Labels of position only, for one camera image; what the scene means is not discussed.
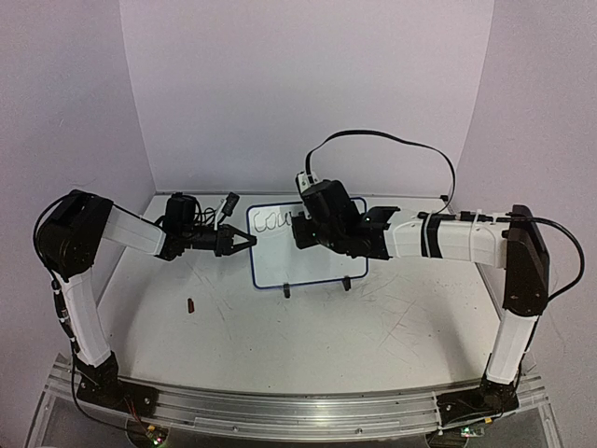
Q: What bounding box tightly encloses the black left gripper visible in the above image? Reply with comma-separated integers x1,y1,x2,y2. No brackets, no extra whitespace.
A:
182,220,259,254

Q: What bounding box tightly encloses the small blue-framed whiteboard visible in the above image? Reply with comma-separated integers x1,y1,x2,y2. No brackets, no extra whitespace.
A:
245,201,368,289

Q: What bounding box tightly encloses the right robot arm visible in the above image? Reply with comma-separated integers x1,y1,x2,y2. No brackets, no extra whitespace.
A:
291,173,586,420

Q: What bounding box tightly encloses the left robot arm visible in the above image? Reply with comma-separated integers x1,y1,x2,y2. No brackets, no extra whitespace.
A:
33,189,257,416

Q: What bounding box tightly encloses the black whiteboard stand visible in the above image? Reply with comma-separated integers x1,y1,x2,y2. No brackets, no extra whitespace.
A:
282,276,352,299

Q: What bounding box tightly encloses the left circuit board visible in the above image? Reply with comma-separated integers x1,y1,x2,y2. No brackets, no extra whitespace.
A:
141,422,169,447

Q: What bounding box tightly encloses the circuit board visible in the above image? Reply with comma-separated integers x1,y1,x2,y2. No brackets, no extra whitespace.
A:
141,422,169,447
460,422,487,439

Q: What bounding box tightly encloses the right circuit board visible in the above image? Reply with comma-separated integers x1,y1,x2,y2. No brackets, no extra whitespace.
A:
460,422,487,439

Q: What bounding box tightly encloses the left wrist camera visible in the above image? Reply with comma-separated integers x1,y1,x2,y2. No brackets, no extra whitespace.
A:
214,192,240,231

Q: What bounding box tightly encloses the black right camera cable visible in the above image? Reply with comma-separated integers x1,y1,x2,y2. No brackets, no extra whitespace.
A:
303,130,458,216

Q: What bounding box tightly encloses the aluminium front rail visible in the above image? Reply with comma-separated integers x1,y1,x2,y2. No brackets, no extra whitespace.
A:
46,358,558,442

